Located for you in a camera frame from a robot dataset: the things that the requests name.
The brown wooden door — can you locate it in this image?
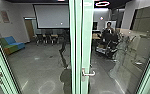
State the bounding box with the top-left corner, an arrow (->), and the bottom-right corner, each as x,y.
23,17 -> 37,43

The green framed glass partition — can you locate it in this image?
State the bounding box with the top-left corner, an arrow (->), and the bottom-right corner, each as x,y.
0,0 -> 150,94

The white projection screen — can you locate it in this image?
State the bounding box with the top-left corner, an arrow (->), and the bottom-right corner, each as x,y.
32,3 -> 71,30

